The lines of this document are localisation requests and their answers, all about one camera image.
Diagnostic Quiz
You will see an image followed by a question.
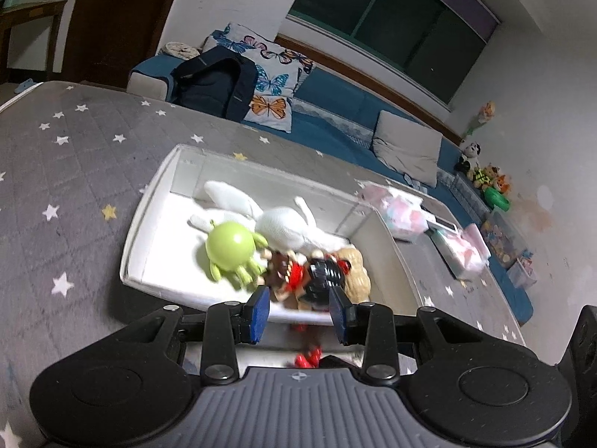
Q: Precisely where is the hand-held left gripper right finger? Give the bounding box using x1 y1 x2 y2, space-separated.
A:
329 288 490 382

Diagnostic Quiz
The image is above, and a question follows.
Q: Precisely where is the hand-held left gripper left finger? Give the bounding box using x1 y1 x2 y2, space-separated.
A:
112 286 271 383

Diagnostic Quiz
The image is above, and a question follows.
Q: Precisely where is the tan peanut toy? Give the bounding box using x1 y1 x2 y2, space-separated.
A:
336 248 371 303

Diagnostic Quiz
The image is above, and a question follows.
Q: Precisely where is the black and red toy figure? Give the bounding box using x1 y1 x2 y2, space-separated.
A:
289 249 355 369

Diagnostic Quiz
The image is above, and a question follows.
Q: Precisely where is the red and brown round toy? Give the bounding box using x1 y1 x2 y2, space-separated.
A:
261 249 309 311

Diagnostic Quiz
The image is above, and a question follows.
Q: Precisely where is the green round toy figure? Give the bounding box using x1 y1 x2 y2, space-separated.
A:
198 221 269 290

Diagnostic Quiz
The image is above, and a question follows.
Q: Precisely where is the white plush toy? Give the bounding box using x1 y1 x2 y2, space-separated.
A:
188 180 350 255

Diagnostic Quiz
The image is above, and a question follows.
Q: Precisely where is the cardboard box with white inside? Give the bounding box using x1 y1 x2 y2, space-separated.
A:
120 144 439 332

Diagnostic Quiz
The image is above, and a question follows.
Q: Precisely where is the small clear storage box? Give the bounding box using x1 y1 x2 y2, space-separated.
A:
506 252 538 290

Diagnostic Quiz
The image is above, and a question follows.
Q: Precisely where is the pink tissue pack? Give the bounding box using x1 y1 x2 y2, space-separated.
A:
361 182 430 243
441 223 490 281

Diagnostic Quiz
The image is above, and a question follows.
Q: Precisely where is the large clear storage box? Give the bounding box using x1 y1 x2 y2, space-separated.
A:
482 210 525 267

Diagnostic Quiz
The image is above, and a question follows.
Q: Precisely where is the grey pillow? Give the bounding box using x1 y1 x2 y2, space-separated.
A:
372 110 444 188

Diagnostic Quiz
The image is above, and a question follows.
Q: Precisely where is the green plastic toy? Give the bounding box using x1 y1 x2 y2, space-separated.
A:
484 187 512 212

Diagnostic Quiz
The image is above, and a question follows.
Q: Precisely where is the yellow plush toy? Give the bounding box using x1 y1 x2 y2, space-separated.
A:
472 164 497 188

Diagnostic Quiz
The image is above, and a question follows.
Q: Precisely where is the panda plush toy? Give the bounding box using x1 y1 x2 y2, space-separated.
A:
454 141 483 173

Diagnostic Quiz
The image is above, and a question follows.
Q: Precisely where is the blue sofa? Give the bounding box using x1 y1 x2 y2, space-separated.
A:
128 28 535 327

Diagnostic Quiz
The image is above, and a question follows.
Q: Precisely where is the butterfly print pillow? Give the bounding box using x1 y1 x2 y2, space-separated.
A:
202 22 281 57
243 40 315 134

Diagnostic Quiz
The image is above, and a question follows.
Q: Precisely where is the grey star tablecloth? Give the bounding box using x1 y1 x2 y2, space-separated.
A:
0 81 523 448

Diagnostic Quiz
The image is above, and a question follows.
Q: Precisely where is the black backpack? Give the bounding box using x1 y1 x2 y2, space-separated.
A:
169 49 259 119

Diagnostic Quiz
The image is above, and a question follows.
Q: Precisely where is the yellow plush flower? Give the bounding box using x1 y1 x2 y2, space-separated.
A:
466 100 497 138

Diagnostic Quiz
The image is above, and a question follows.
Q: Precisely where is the pale round object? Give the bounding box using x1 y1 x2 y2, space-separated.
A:
161 41 201 59

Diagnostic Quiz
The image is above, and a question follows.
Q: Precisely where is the dark window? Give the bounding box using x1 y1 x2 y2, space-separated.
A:
284 0 502 113

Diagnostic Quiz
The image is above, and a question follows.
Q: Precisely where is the dark wooden door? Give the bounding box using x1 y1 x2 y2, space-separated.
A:
63 0 190 75

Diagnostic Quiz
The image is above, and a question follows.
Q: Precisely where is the wooden side table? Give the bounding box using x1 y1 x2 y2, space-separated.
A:
0 0 68 85

